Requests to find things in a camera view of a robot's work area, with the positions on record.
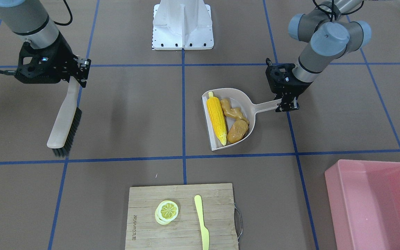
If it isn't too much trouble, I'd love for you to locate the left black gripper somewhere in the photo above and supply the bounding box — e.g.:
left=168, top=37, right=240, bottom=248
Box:
left=265, top=58, right=311, bottom=113

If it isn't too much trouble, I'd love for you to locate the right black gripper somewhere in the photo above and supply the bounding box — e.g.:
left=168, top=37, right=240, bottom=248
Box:
left=15, top=33, right=91, bottom=88

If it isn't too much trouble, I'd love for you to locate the beige plastic dustpan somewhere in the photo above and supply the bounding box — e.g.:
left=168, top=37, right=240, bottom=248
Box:
left=201, top=87, right=281, bottom=151

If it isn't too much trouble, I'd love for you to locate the tan toy ginger root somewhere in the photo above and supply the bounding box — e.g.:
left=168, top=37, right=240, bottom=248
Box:
left=220, top=98, right=249, bottom=125

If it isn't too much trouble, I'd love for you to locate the brown toy potato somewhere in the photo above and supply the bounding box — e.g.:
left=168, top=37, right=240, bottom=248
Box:
left=227, top=120, right=249, bottom=144

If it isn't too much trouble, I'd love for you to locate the yellow toy corn cob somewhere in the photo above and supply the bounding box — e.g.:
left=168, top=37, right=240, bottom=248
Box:
left=206, top=91, right=227, bottom=146

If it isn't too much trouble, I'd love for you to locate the beige hand brush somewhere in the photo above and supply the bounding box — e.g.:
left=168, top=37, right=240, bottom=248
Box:
left=47, top=77, right=82, bottom=158

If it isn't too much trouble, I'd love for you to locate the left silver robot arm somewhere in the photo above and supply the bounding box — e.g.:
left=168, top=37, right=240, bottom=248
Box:
left=265, top=0, right=372, bottom=112

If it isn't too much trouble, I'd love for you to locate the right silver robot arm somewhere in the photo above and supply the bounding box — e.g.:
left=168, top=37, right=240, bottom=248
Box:
left=0, top=0, right=91, bottom=88

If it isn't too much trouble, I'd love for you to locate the pink plastic bin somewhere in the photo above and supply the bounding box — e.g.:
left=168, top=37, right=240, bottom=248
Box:
left=324, top=159, right=400, bottom=250

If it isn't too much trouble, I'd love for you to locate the yellow plastic toy knife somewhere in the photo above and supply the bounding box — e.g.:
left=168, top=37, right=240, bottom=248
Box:
left=194, top=194, right=210, bottom=250

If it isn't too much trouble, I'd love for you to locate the yellow toy lemon slice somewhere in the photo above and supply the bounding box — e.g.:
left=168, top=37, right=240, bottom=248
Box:
left=155, top=200, right=179, bottom=225

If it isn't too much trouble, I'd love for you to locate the bamboo cutting board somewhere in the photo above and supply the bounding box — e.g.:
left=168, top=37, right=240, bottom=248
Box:
left=125, top=183, right=239, bottom=250

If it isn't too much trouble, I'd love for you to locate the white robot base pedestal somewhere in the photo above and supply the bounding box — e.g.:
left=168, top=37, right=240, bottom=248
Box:
left=151, top=0, right=214, bottom=50

